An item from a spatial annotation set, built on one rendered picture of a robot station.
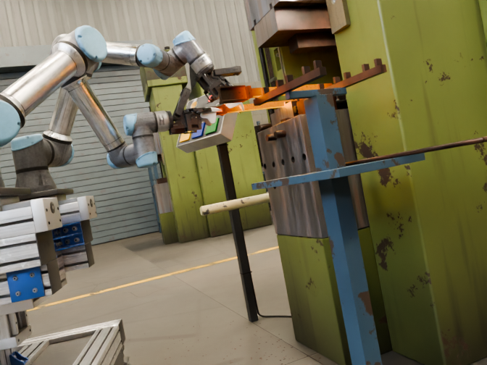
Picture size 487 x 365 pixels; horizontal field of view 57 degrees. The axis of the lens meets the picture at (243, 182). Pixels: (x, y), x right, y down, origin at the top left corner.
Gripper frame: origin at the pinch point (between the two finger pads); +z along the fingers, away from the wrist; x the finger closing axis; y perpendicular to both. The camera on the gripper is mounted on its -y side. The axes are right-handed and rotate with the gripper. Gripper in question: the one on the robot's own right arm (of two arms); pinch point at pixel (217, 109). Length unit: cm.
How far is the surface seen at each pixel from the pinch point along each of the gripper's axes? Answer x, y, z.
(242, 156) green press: -456, -13, 193
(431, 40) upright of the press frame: 49, -6, 60
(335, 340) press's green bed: 18, 91, 23
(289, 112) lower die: 4.7, 5.0, 27.7
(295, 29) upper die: 7.8, -27.0, 35.1
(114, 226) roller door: -794, 65, 26
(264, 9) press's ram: 0.6, -38.5, 27.2
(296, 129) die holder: 18.4, 13.8, 21.8
